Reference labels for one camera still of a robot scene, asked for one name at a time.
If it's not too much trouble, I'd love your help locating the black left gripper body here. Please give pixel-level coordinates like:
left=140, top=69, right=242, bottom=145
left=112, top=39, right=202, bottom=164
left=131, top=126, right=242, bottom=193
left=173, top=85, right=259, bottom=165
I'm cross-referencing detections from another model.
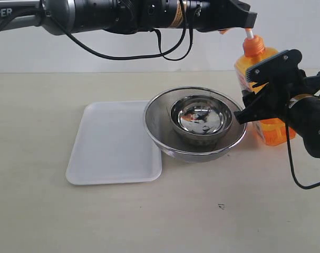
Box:
left=185, top=1, right=238, bottom=33

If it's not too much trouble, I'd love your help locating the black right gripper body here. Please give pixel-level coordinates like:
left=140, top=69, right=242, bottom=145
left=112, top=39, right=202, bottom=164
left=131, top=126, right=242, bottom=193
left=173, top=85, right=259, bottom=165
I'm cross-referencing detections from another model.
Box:
left=262, top=68, right=312, bottom=121

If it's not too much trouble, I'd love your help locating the orange dish soap pump bottle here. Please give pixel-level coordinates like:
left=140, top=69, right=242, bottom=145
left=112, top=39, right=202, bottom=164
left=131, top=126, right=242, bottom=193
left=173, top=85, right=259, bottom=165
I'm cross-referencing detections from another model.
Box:
left=234, top=28, right=287, bottom=146

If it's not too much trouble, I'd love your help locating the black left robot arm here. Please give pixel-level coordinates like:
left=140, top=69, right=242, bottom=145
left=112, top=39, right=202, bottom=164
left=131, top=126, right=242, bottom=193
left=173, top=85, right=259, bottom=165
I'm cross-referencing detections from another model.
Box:
left=0, top=0, right=257, bottom=35

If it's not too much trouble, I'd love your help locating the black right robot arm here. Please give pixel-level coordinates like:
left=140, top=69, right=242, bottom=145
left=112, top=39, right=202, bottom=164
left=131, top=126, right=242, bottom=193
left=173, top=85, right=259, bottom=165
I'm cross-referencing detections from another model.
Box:
left=235, top=67, right=320, bottom=158

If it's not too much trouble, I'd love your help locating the small stainless steel bowl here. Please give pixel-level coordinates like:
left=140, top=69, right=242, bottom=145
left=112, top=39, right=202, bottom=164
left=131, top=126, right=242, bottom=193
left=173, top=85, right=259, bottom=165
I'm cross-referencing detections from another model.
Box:
left=170, top=95, right=233, bottom=143

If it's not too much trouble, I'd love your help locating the large stainless steel basin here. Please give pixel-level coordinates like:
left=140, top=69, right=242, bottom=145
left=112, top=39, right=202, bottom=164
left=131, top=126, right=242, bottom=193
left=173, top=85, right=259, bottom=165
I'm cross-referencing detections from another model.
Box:
left=143, top=86, right=247, bottom=163

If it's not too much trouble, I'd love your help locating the white rectangular plastic tray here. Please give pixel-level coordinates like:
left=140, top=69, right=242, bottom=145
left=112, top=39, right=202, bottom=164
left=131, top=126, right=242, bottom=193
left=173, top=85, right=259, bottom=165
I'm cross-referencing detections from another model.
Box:
left=65, top=101, right=162, bottom=186

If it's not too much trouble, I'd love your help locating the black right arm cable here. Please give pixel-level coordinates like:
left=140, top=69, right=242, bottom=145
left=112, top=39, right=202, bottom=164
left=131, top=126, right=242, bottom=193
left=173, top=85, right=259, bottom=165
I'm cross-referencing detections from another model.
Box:
left=283, top=71, right=320, bottom=191

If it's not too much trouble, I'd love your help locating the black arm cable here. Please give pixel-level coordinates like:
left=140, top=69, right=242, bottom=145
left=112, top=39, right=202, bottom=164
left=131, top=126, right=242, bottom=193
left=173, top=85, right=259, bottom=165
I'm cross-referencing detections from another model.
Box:
left=283, top=71, right=320, bottom=191
left=38, top=0, right=195, bottom=61

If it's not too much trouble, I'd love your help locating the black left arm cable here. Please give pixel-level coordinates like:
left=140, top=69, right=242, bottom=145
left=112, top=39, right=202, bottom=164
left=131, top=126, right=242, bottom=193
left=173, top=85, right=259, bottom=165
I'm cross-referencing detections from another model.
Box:
left=38, top=0, right=195, bottom=61

